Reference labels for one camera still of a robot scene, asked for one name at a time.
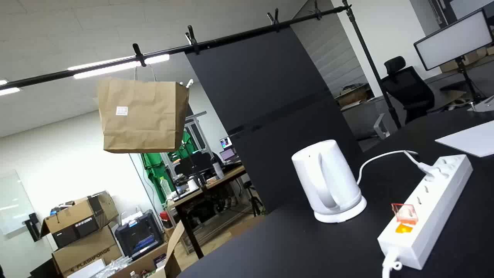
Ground black backdrop cloth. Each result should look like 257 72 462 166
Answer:
184 25 363 214

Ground wooden top desk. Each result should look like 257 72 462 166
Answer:
169 163 251 260

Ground white electric kettle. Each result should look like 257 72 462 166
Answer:
291 138 369 226

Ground green plastic object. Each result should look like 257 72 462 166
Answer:
141 130 197 209

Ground brown paper bag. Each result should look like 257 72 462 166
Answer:
96 78 192 155

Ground black spring clamp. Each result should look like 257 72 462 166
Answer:
132 42 149 69
311 0 325 22
184 25 201 56
266 8 283 33

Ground black 3D printer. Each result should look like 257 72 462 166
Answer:
113 209 166 260

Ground black backdrop stand pole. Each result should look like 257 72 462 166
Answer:
342 0 405 132

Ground long ceiling light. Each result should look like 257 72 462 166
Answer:
67 53 172 83
0 79 24 100

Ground open cardboard box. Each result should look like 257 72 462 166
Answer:
110 222 189 278

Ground black tripod stand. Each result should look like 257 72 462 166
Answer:
0 2 356 93

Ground black office chair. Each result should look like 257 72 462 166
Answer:
380 56 437 127

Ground cardboard box with black labels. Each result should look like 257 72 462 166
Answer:
42 191 121 249

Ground plain cardboard box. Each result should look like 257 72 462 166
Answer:
50 225 124 276

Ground white power strip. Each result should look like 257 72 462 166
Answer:
377 154 474 273

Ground white flat board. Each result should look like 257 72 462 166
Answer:
434 120 494 160

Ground large computer monitor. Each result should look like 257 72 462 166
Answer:
413 10 494 73

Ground black monitor stand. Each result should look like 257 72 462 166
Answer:
454 55 482 104

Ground white kettle cable with plug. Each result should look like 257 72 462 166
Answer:
356 149 440 188

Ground white power strip cable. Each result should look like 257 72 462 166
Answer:
380 249 405 278

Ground wall whiteboard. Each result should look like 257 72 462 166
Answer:
0 171 39 240

